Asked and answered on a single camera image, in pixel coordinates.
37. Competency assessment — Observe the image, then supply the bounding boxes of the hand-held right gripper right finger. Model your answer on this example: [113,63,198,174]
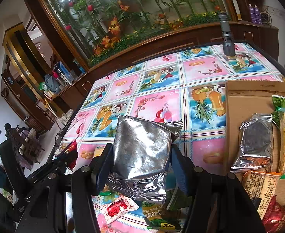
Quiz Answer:
[170,144,267,233]

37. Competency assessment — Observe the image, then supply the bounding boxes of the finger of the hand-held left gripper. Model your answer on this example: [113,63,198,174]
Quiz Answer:
[31,151,79,183]

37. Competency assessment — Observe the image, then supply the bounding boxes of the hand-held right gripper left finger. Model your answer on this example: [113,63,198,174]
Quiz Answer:
[16,143,115,233]

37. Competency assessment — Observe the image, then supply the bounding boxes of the large silver foil packet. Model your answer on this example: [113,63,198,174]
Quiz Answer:
[107,115,183,204]

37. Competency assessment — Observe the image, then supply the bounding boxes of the cardboard box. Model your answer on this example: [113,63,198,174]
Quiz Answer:
[224,80,285,233]

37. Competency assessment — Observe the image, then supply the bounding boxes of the dark green snack packet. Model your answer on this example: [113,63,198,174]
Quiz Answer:
[167,188,194,210]

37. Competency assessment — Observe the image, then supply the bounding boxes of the eyeglasses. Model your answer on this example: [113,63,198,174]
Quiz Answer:
[54,119,89,157]

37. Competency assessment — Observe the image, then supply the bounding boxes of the white red small packet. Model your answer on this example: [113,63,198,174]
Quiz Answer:
[101,196,138,225]

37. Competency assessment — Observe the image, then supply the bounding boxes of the carved wooden chair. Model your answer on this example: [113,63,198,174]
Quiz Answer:
[5,124,44,170]

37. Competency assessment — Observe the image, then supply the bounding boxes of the green yellow snack packet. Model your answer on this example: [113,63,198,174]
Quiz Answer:
[144,200,182,233]

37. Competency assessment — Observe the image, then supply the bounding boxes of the dark silver foil packet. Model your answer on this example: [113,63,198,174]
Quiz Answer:
[230,113,274,174]

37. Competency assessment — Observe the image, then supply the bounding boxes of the grey blue bag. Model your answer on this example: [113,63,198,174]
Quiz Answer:
[44,74,60,93]

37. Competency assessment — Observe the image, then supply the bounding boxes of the orange snack packet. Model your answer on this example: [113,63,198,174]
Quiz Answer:
[242,170,282,220]

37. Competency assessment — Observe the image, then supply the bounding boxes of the black steel thermos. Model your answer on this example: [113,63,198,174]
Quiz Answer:
[53,62,65,88]

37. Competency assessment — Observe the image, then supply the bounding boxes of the printed fruit tablecloth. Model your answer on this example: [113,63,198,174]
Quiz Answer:
[53,42,285,233]

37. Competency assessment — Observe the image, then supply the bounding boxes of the grey metal flashlight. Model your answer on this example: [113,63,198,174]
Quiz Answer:
[217,12,235,56]

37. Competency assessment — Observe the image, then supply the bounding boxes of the glass cabinet with artificial plants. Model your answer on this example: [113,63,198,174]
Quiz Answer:
[31,0,240,68]

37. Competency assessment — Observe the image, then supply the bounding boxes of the purple bottle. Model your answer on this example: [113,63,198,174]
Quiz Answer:
[254,5,262,25]
[249,4,256,24]

